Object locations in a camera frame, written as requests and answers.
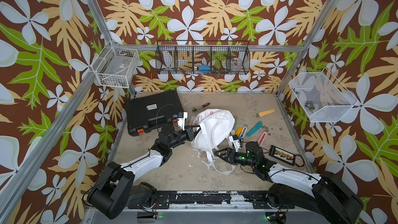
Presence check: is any blue object in basket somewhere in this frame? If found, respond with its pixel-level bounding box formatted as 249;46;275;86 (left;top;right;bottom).
199;65;210;74

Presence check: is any black tool case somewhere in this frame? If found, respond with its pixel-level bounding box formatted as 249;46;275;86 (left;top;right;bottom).
126;91;184;136

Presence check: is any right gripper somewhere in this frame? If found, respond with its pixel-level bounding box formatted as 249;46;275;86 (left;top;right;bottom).
215;148;257;168

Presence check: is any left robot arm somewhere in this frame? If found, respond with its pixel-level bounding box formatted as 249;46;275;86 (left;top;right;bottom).
87;124;201;219

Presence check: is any black wire basket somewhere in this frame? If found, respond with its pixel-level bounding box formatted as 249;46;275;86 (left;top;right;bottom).
155;40;250;75

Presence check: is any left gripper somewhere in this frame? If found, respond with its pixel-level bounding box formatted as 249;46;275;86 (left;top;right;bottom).
167;124;201;150

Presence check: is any metal base rail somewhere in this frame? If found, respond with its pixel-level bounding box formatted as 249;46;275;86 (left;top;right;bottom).
86;190;336;212

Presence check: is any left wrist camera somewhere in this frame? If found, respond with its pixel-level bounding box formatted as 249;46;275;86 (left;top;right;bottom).
173;112;188;130

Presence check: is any white wire basket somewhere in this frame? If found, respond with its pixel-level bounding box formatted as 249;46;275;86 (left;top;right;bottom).
91;42;140;88

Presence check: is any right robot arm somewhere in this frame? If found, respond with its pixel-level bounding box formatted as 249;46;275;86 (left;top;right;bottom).
214;142;364;224

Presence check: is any white mesh hexagonal basket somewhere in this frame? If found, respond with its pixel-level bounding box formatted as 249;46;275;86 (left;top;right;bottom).
289;68;359;122

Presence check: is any yellow wide utility knife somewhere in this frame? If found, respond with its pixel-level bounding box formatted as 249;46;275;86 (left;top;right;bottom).
235;127;243;136

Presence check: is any white tote bag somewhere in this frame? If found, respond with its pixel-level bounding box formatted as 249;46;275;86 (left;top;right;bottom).
191;109;235;168

